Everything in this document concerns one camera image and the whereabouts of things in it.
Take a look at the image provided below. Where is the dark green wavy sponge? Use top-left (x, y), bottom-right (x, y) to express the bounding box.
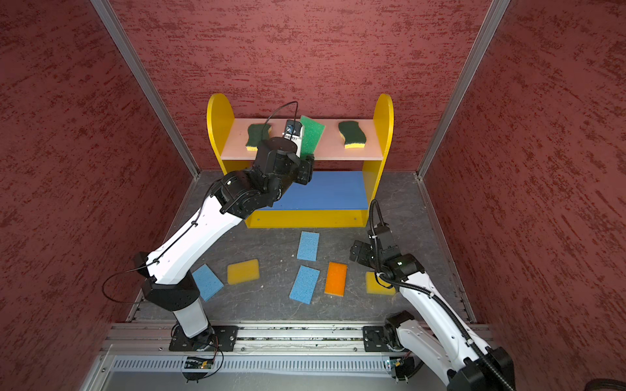
top-left (338, 121), bottom-right (367, 149)
top-left (246, 124), bottom-right (272, 152)

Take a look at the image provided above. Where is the bright green rectangular sponge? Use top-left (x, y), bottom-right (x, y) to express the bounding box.
top-left (300, 116), bottom-right (326, 158)

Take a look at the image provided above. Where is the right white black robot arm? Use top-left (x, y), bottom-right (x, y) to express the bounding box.
top-left (350, 223), bottom-right (515, 390)

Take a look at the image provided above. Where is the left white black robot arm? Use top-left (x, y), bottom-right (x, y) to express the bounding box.
top-left (135, 135), bottom-right (315, 350)

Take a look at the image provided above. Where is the pink upper shelf board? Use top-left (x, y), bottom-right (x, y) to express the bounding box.
top-left (221, 119), bottom-right (383, 161)

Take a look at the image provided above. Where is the blue lower shelf board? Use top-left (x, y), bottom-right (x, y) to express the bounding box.
top-left (264, 171), bottom-right (368, 211)

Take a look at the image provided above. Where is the yellow wooden shelf unit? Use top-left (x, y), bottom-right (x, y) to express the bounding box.
top-left (206, 94), bottom-right (394, 228)

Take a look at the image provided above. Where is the yellow sponge right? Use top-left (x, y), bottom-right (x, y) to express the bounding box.
top-left (365, 272), bottom-right (396, 296)

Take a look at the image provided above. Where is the yellow sponge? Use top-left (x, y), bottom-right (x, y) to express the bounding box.
top-left (227, 259), bottom-right (260, 285)
top-left (365, 272), bottom-right (396, 296)

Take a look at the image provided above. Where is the orange sponge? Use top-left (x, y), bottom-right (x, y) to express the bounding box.
top-left (324, 262), bottom-right (347, 297)

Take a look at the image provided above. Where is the light blue sponge upper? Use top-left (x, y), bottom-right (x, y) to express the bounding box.
top-left (297, 231), bottom-right (320, 262)

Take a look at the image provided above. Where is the light blue sponge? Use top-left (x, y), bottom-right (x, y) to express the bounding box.
top-left (192, 265), bottom-right (224, 301)
top-left (290, 266), bottom-right (320, 305)
top-left (297, 231), bottom-right (320, 262)

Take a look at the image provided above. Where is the light blue sponge middle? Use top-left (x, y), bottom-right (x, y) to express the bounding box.
top-left (290, 266), bottom-right (320, 305)

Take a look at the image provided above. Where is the right small circuit board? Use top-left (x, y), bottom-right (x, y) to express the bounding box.
top-left (386, 357), bottom-right (416, 372)

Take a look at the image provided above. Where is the small circuit board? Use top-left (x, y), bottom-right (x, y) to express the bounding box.
top-left (386, 357), bottom-right (416, 372)
top-left (184, 357), bottom-right (215, 371)

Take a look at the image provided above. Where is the yellow sponge left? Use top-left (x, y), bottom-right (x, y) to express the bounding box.
top-left (227, 259), bottom-right (260, 285)

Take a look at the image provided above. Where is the light blue sponge left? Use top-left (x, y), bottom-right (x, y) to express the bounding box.
top-left (192, 265), bottom-right (224, 301)

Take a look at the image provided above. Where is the left small circuit board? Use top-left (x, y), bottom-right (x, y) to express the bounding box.
top-left (184, 357), bottom-right (215, 371)

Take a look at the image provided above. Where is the left aluminium corner profile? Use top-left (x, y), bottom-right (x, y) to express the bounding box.
top-left (91, 0), bottom-right (201, 179)

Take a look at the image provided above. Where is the aluminium corner profile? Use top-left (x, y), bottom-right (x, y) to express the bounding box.
top-left (91, 0), bottom-right (201, 179)
top-left (417, 0), bottom-right (510, 182)

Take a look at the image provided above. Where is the right aluminium corner profile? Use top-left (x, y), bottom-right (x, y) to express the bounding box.
top-left (417, 0), bottom-right (510, 182)

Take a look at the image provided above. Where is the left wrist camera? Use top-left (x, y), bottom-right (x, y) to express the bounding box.
top-left (283, 120), bottom-right (304, 157)

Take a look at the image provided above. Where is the black corrugated cable conduit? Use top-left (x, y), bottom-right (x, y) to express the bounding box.
top-left (367, 199), bottom-right (517, 391)

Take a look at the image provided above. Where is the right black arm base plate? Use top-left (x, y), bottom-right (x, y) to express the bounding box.
top-left (362, 325), bottom-right (405, 352)

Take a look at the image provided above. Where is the white slotted cable duct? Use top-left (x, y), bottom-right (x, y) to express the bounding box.
top-left (110, 355), bottom-right (391, 377)

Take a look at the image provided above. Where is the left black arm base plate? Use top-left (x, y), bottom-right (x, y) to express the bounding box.
top-left (169, 324), bottom-right (239, 353)

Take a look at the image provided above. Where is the thin black left cable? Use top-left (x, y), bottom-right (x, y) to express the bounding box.
top-left (101, 101), bottom-right (299, 305)

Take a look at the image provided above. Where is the aluminium mounting rail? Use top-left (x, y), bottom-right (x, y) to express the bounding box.
top-left (99, 321), bottom-right (381, 356)

